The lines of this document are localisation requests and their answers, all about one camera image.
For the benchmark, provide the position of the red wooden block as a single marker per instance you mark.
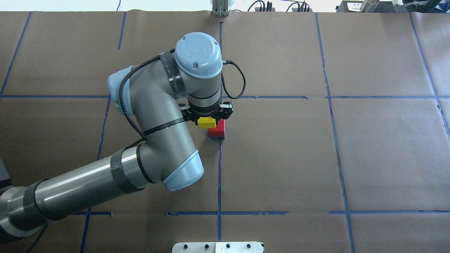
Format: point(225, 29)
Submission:
point(219, 130)

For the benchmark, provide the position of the yellow wooden block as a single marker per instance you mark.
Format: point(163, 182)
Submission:
point(206, 123)

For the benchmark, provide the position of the blue wooden block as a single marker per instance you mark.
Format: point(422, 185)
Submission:
point(217, 137)

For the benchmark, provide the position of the white camera post base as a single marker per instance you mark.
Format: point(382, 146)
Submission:
point(219, 247)

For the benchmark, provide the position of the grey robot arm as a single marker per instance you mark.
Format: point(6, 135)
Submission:
point(157, 98)

